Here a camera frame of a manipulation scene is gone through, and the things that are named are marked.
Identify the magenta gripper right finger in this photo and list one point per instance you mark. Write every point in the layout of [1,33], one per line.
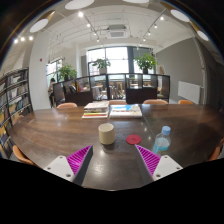
[154,166]

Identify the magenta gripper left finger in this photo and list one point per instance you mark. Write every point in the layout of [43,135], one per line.
[73,167]

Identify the clear plastic water bottle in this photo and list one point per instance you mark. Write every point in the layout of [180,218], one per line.
[162,140]

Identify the red round coaster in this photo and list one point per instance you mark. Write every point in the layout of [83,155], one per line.
[133,139]

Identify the beige ceramic cup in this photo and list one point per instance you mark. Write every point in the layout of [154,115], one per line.
[106,133]

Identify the left stack of books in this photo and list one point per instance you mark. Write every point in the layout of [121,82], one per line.
[96,110]

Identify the stack of books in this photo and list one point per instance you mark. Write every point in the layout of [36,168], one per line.
[125,111]
[96,110]

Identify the orange chair far left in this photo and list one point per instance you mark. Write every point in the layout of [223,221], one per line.
[67,105]

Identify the orange chair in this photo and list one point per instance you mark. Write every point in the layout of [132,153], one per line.
[155,101]
[117,102]
[67,105]
[20,156]
[217,151]
[184,102]

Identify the orange chair far middle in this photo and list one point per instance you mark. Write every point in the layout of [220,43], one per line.
[155,101]

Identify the right stack of books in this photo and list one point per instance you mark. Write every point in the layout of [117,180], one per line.
[125,111]

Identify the orange chair near left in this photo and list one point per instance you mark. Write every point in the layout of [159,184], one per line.
[20,156]

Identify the orange chair near right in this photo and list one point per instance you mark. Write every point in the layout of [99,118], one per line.
[217,151]

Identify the orange chair far right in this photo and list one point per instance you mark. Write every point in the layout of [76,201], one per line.
[184,102]

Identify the orange chair far centre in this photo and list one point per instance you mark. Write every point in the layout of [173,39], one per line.
[117,102]

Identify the seated person in background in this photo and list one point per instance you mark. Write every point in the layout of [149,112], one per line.
[50,91]

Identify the left potted plant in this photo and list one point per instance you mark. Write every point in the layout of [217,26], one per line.
[67,72]

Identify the potted plant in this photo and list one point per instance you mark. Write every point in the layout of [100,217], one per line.
[146,62]
[102,65]
[67,72]

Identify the dark bookshelf with books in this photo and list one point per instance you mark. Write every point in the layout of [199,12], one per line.
[14,101]

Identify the right potted plant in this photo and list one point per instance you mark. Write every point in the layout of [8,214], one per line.
[146,62]

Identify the middle potted plant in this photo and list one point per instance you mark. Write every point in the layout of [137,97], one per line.
[102,65]

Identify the ceiling air conditioner unit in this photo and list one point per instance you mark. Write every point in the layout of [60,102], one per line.
[116,31]

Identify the white wall radiator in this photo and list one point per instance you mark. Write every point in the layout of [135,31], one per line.
[189,91]

